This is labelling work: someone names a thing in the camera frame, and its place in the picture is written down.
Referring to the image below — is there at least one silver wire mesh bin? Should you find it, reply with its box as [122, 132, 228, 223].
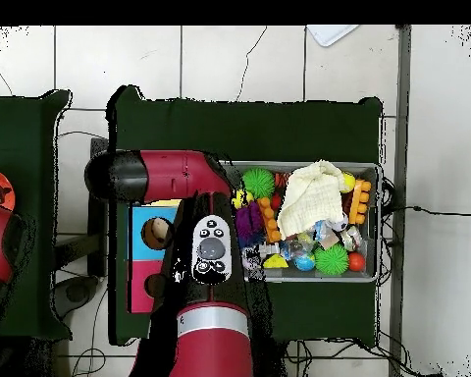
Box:
[221, 160, 380, 283]

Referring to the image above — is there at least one wooden box with three holes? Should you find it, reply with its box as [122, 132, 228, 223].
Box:
[127, 198, 182, 314]

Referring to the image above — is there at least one purple spiky rubber toy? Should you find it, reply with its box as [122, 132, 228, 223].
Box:
[235, 201, 265, 248]

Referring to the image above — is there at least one green spiky rubber ball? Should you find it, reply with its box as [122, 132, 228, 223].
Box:
[314, 243, 349, 276]
[241, 167, 276, 199]

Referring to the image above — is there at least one orange toy building brick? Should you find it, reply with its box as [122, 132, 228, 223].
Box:
[347, 178, 373, 226]
[257, 196, 283, 244]

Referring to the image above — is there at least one thin black cable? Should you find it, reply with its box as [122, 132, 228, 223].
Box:
[378, 204, 471, 218]

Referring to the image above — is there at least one grey metal bar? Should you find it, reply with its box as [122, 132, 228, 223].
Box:
[388, 25, 412, 377]

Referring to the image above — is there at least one dark green table cloth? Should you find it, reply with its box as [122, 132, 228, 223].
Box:
[0, 89, 74, 343]
[107, 85, 384, 349]

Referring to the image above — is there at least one large orange disc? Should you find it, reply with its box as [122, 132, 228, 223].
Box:
[0, 166, 16, 211]

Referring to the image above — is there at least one white tray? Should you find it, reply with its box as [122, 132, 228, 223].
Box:
[305, 25, 360, 48]

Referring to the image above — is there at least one cream knitted cloth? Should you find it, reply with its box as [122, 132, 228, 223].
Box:
[277, 158, 346, 241]

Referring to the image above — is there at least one yellow plastic ball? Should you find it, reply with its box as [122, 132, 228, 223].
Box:
[232, 188, 255, 210]

